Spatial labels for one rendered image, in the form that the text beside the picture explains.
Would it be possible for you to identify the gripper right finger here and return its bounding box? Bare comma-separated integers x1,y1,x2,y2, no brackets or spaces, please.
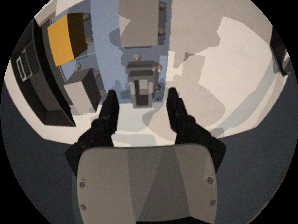
166,87,226,173

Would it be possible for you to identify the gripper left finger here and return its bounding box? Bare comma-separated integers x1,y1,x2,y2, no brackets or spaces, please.
65,90,120,178

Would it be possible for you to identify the orange rectangular block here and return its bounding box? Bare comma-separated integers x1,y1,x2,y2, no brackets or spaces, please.
48,12,87,67

